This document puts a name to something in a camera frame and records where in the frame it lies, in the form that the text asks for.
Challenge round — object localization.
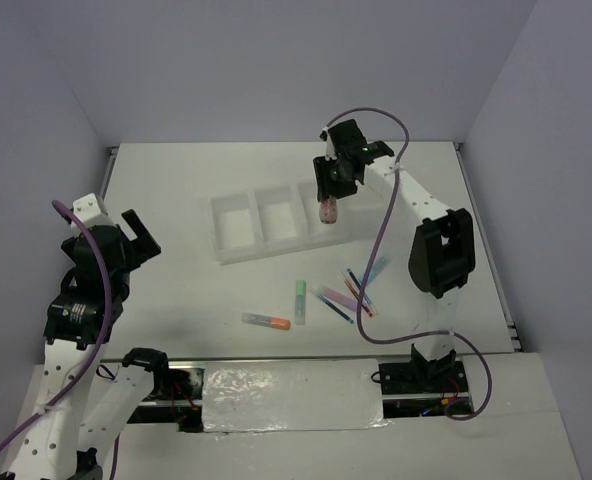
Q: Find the green capped highlighter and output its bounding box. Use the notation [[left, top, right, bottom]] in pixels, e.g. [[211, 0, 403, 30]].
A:
[[294, 279, 307, 325]]

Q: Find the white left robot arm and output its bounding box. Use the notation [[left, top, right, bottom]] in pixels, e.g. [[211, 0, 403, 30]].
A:
[[0, 202, 172, 479]]

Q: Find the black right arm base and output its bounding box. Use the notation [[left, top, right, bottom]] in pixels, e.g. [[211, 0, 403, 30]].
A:
[[371, 358, 468, 395]]

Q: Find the pink capped glue bottle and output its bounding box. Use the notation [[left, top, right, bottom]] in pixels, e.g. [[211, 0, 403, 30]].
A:
[[319, 197, 338, 225]]

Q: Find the orange capped highlighter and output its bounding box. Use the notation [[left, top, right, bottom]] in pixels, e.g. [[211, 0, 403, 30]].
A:
[[241, 312, 291, 331]]

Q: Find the dark blue pen refill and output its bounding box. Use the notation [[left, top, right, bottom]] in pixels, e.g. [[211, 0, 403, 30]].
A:
[[346, 268, 379, 317]]

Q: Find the red pen refill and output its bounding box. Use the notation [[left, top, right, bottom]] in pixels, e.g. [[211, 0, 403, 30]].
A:
[[339, 272, 374, 317]]

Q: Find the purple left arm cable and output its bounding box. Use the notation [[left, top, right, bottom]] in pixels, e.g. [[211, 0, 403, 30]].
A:
[[0, 199, 122, 476]]

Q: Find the purple highlighter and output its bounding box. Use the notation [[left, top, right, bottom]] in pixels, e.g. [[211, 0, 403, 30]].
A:
[[317, 285, 358, 312]]

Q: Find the silver foil tape sheet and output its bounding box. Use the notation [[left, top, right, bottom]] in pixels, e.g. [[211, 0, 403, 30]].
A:
[[202, 359, 387, 433]]

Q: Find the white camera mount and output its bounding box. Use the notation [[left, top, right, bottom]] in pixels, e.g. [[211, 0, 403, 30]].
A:
[[319, 127, 337, 160], [72, 193, 115, 229]]

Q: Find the blue highlighter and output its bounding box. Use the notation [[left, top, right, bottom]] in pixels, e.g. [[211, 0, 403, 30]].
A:
[[359, 255, 390, 284]]

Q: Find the aluminium table edge rail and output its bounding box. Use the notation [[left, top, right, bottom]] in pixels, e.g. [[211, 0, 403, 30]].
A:
[[453, 142, 524, 352]]

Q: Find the white three-compartment tray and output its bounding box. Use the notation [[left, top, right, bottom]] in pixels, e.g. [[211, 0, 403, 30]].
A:
[[206, 180, 350, 265]]

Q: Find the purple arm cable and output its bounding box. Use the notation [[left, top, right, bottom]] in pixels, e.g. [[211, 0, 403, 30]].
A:
[[0, 199, 122, 476], [323, 107, 493, 421]]

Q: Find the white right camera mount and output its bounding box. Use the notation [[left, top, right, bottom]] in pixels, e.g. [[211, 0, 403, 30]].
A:
[[319, 127, 337, 160]]

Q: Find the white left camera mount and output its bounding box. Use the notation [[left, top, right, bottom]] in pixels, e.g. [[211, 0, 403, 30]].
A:
[[72, 193, 115, 229]]

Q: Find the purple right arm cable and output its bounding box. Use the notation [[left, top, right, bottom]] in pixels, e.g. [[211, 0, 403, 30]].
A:
[[323, 107, 493, 421]]

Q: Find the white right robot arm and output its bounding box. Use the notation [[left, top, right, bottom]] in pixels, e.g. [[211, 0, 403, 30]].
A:
[[313, 119, 476, 391]]

